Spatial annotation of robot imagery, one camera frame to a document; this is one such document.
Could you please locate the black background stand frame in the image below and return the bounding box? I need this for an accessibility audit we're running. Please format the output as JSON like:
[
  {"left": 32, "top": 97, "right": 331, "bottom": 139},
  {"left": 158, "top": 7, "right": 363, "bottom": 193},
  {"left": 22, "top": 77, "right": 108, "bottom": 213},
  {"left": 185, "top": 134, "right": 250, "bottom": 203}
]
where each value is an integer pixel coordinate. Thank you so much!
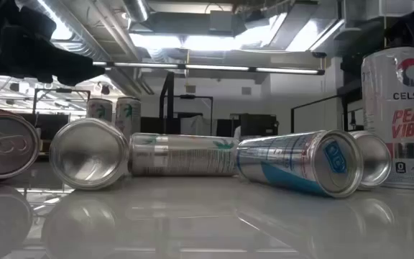
[{"left": 173, "top": 94, "right": 214, "bottom": 136}]

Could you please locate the long ceiling light bar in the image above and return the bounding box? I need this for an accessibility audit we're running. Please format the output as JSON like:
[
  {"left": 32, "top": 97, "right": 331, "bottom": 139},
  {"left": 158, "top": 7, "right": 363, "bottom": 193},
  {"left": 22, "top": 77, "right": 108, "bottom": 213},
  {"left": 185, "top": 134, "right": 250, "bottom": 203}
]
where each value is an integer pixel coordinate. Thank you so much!
[{"left": 92, "top": 60, "right": 326, "bottom": 76}]

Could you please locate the black cabinet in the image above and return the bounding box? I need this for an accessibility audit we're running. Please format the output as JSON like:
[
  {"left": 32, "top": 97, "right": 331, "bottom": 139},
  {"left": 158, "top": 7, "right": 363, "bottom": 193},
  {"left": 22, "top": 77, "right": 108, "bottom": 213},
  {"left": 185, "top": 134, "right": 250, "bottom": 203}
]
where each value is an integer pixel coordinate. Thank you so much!
[{"left": 238, "top": 113, "right": 280, "bottom": 137}]

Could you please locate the round metal duct pipe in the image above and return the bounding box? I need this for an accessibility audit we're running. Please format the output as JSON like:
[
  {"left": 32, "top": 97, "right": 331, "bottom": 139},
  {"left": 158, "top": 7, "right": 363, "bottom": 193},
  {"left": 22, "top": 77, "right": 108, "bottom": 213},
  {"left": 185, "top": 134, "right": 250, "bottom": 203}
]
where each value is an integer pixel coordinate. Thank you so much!
[{"left": 122, "top": 0, "right": 150, "bottom": 23}]

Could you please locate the black metal rack frame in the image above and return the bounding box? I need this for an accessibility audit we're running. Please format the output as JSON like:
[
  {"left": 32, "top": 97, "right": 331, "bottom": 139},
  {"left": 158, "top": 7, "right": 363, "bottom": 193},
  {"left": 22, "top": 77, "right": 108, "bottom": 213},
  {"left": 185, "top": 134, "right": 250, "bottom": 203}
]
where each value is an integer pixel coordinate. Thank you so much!
[{"left": 32, "top": 88, "right": 92, "bottom": 116}]

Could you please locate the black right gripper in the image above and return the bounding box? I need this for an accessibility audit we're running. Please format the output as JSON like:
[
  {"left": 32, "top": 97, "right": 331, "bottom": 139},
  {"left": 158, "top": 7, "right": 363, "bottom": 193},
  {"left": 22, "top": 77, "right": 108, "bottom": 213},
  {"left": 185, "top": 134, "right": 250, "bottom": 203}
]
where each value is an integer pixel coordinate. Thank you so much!
[{"left": 386, "top": 0, "right": 414, "bottom": 50}]

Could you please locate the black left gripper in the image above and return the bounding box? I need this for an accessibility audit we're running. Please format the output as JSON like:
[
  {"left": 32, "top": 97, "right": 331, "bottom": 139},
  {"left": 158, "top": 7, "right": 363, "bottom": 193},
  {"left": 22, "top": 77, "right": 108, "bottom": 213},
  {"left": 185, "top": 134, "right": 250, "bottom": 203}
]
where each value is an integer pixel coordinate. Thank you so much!
[{"left": 0, "top": 0, "right": 106, "bottom": 86}]

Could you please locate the blue silver Red Bull can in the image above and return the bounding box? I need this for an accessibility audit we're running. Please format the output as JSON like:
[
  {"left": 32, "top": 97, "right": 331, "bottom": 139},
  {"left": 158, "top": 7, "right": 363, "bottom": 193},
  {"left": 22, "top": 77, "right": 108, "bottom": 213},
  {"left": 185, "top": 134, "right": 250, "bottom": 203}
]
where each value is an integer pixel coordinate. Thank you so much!
[{"left": 234, "top": 129, "right": 364, "bottom": 199}]

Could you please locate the silver corrugated air duct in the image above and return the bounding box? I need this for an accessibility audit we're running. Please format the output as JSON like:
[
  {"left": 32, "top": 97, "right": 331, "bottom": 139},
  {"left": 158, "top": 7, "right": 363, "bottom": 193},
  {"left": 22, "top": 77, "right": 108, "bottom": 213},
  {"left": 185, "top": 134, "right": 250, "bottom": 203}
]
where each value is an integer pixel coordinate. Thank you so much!
[{"left": 50, "top": 0, "right": 111, "bottom": 62}]

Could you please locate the dark red black-striped can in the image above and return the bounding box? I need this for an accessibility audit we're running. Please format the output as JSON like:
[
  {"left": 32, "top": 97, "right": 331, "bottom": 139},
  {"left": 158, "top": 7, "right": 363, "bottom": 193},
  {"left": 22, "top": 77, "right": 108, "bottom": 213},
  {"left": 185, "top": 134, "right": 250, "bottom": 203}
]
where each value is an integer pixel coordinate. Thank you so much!
[{"left": 0, "top": 106, "right": 42, "bottom": 186}]

